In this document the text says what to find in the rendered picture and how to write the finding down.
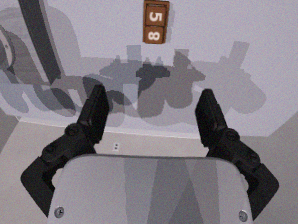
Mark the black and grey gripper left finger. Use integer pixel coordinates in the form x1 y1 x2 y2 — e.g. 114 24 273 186
20 85 110 218

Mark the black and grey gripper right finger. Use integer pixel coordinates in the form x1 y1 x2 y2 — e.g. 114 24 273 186
195 89 279 221

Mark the brown calendar cube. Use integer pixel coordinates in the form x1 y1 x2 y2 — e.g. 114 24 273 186
146 4 166 26
145 25 164 44

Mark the brown shallow tray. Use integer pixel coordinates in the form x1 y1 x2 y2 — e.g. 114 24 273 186
143 0 170 44

